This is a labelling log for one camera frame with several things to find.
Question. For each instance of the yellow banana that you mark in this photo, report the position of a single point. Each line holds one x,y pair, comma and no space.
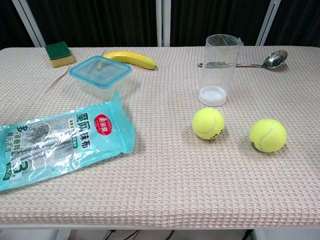
135,59

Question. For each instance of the beige waffle tablecloth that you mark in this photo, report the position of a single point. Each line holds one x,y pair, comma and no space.
160,180

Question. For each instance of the green and yellow sponge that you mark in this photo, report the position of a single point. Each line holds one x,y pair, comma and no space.
58,53

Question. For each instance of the white slanted frame post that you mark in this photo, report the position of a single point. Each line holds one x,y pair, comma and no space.
268,22
28,22

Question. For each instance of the teal cleaning cloth package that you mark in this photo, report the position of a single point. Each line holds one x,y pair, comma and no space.
62,140

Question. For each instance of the white upright frame post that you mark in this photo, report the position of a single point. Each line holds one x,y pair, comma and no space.
163,22

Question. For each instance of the yellow-green ball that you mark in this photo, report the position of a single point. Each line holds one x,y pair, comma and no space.
267,135
208,123

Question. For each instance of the clear plastic cup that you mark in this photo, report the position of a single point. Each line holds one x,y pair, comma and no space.
217,75

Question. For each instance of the black pleated curtain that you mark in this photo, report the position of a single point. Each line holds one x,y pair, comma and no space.
100,20

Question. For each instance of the clear box with teal lid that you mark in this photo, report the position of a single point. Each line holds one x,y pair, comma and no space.
100,73

